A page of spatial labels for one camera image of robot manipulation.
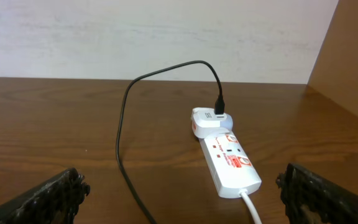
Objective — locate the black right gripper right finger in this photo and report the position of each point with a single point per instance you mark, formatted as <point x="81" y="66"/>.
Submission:
<point x="310" y="198"/>

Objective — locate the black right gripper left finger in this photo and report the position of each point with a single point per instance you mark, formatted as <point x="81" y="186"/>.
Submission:
<point x="56" y="200"/>

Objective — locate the white USB charger adapter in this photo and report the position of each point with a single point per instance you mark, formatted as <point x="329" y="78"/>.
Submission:
<point x="206" y="123"/>

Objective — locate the white power strip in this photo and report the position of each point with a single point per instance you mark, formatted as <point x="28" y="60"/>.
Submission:
<point x="229" y="165"/>

